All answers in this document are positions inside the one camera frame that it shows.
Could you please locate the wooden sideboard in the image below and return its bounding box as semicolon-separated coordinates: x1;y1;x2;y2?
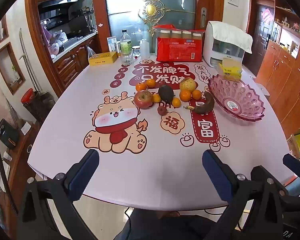
0;120;40;218

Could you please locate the dark avocado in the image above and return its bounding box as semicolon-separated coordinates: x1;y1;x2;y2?
158;85;175;104

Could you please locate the white towel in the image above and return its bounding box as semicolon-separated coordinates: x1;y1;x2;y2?
211;21;253;54

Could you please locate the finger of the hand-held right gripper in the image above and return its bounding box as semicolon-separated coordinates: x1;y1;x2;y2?
282;154;300;180

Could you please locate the ribbed glass cup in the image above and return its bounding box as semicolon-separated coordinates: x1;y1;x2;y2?
119;49;134;66

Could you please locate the dark wooden door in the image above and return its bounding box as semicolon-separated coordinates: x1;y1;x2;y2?
255;2;275;50

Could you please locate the large wall niche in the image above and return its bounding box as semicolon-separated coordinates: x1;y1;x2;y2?
0;42;26;95

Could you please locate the red plastic packet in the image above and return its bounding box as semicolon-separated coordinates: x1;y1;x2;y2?
152;24;206;62

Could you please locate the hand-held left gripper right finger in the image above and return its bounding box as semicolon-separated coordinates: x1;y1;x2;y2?
202;149;288;240

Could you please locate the red door ornament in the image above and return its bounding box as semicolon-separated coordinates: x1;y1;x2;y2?
261;8;274;27

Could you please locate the black small appliance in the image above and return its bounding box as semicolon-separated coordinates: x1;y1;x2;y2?
0;119;20;150

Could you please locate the yellow tissue box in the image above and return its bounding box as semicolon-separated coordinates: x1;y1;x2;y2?
217;57;243;81

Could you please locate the frosted glass door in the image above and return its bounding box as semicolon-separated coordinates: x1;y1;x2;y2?
104;0;198;55

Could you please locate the metal pole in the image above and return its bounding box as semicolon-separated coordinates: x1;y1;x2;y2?
19;28;39;93

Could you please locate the wooden storage cabinet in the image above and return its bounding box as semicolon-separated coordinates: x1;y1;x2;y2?
255;0;300;140

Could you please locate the white plastic bottle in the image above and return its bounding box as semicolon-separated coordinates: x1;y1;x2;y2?
139;39;150;58

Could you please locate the printed tablecloth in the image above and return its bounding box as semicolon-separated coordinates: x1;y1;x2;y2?
27;54;299;209

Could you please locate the red round tin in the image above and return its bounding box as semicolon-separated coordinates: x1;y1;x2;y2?
21;88;35;105

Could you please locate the wooden kitchen base cabinet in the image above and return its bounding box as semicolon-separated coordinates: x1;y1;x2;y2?
50;36;98;85

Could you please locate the overripe brown banana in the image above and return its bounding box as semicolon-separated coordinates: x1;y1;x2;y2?
184;91;215;115

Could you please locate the metal door handle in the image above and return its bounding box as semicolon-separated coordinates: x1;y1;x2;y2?
200;7;207;28

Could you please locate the pink glass fruit bowl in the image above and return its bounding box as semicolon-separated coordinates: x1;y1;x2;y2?
206;74;266;122

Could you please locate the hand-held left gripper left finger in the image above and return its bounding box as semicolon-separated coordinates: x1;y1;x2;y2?
16;149;100;240

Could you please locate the speckled yellow pear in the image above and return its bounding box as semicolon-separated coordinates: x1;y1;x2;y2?
179;78;196;92

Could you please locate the flat yellow box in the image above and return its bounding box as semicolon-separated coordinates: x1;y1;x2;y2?
88;51;118;67

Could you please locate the large orange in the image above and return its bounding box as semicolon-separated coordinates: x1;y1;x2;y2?
179;90;192;102

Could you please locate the clear bottle green label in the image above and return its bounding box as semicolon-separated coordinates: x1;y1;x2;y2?
120;29;132;54

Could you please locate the red apple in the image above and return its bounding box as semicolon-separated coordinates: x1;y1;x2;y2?
134;90;153;110

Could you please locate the white and blue box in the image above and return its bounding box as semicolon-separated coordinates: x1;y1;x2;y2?
107;36;117;52

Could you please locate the gold door ornament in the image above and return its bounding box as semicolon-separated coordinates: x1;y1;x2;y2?
138;0;172;27

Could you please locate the white countertop appliance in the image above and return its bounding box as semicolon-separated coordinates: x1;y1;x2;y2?
202;21;248;68

